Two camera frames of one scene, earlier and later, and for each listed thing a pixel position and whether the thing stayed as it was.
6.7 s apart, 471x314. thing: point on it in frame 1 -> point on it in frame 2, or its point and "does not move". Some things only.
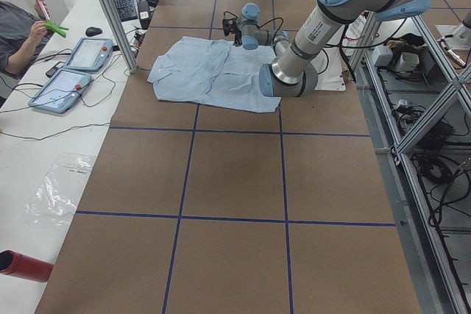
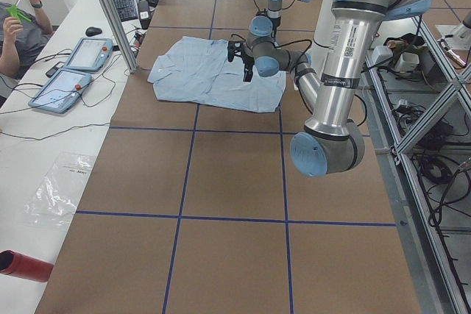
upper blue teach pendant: [90, 54] does not move
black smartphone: [49, 73] does not move
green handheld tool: [51, 25] -> [15, 13]
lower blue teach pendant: [61, 92] does not move
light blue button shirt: [211, 70] does not move
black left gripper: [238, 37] -> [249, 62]
